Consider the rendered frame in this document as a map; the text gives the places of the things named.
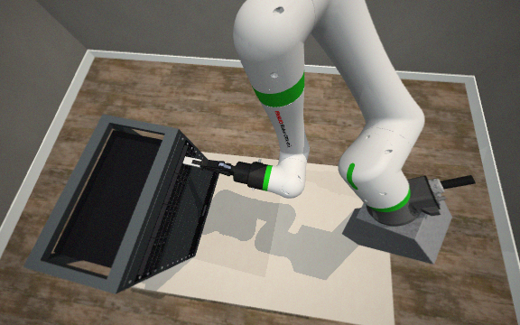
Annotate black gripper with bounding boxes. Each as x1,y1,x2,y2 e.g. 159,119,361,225
183,156,252,184

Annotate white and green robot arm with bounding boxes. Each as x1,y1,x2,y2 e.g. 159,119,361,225
233,0,475,227

